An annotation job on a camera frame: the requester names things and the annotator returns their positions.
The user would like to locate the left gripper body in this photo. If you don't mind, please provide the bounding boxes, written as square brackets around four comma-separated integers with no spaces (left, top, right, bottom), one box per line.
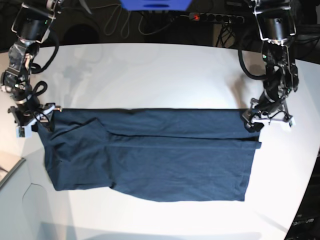
[241,98,294,125]

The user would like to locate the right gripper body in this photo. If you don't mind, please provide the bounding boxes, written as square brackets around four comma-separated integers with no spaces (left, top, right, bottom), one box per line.
[7,103,62,127]

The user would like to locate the dark blue t-shirt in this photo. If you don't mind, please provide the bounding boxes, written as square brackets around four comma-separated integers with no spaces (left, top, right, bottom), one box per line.
[38,109,262,202]

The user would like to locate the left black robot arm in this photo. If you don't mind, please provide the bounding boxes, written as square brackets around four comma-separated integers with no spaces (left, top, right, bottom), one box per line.
[238,0,299,133]

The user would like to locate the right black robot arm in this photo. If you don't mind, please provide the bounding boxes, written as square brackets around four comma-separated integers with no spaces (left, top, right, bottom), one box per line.
[0,0,63,138]

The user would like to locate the black power strip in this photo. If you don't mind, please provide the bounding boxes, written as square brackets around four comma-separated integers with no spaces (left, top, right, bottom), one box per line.
[188,12,245,24]

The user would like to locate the blue plastic box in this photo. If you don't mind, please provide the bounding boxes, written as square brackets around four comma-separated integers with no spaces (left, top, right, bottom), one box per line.
[120,0,192,11]

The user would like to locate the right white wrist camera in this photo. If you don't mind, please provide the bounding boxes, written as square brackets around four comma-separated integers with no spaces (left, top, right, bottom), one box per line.
[16,126,32,138]

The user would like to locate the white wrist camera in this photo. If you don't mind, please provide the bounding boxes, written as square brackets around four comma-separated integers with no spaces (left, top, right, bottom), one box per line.
[16,126,32,138]
[282,118,296,132]

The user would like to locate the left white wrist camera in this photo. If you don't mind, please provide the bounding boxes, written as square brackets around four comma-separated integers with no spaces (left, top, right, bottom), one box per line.
[282,118,296,132]

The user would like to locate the grey metal frame edge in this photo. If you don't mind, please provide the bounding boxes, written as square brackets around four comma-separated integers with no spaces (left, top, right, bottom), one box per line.
[0,158,26,189]

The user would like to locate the grey cable loops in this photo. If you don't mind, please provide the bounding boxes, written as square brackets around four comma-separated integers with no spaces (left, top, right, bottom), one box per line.
[103,9,161,38]

